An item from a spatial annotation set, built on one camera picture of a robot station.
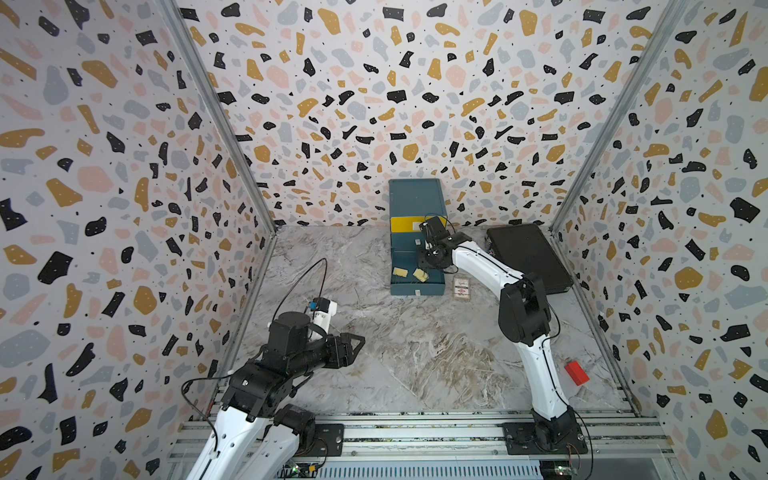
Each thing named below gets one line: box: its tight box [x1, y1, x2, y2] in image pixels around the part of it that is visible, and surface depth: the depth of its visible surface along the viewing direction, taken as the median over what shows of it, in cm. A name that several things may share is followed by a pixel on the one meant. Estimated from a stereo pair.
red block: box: [564, 361, 590, 386], surface depth 85 cm
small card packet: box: [452, 274, 471, 301], surface depth 102 cm
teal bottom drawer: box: [390, 252, 445, 295], surface depth 105 cm
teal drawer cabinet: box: [389, 178, 447, 290], surface depth 106 cm
